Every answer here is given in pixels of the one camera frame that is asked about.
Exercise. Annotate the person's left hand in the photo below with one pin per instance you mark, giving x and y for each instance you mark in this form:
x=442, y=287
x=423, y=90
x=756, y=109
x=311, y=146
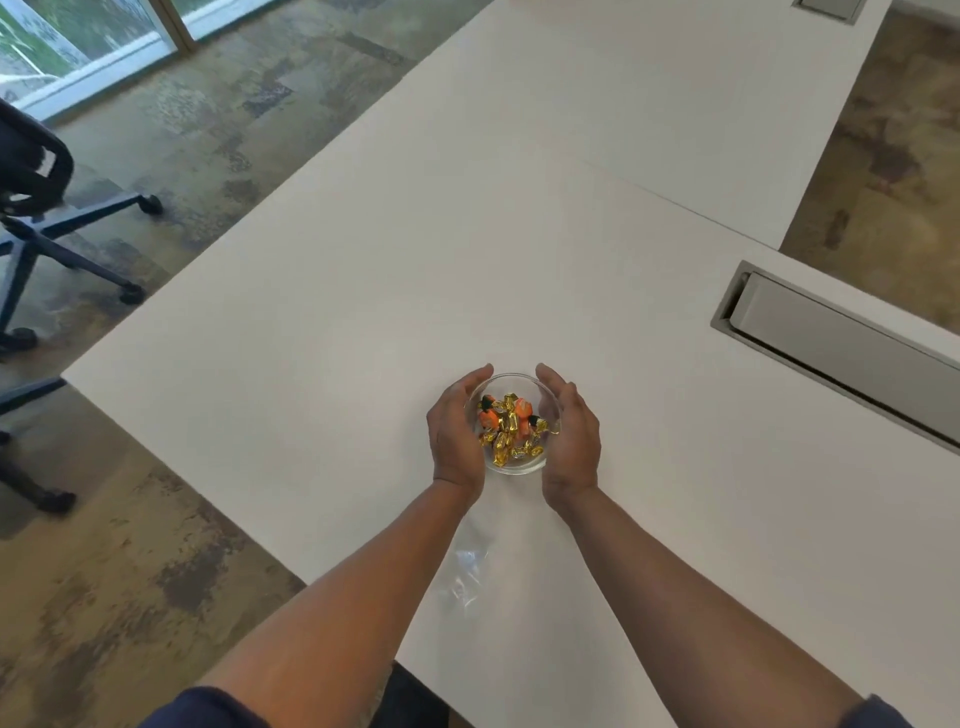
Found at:
x=450, y=442

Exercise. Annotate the person's right hand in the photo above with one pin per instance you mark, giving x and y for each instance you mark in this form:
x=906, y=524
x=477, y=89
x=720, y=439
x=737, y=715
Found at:
x=577, y=450

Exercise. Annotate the pile of gold orange candy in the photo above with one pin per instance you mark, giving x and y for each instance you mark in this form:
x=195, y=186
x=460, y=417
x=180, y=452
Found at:
x=514, y=427

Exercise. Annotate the clear glass bowl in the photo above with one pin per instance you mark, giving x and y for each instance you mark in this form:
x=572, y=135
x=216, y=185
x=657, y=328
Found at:
x=514, y=466

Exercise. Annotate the clear plastic candy bag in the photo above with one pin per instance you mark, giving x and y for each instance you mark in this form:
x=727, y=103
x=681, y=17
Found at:
x=471, y=566

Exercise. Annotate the person's left forearm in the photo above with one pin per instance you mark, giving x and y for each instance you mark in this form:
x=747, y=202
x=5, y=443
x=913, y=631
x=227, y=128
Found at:
x=352, y=622

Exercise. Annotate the person's right forearm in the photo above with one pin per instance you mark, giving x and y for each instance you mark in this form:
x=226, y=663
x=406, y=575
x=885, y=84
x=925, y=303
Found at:
x=690, y=622

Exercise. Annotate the white table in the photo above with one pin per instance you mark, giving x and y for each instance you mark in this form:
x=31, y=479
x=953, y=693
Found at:
x=375, y=262
x=637, y=90

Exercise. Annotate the dark trousers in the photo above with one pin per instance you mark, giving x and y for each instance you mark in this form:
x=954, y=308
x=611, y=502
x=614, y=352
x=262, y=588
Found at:
x=416, y=701

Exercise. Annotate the navy left sleeve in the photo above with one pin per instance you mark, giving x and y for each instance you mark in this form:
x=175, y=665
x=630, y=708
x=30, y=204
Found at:
x=202, y=709

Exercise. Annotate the navy sleeve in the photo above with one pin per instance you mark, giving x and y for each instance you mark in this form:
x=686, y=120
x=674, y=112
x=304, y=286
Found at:
x=202, y=709
x=877, y=712

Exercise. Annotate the navy right sleeve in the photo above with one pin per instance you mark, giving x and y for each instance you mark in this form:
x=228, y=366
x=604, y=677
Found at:
x=877, y=712

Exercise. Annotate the black mesh office chair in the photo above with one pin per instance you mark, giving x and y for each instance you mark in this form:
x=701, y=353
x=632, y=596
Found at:
x=30, y=172

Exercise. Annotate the large glass window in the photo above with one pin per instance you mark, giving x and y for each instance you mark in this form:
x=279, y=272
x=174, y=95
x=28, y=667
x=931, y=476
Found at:
x=75, y=30

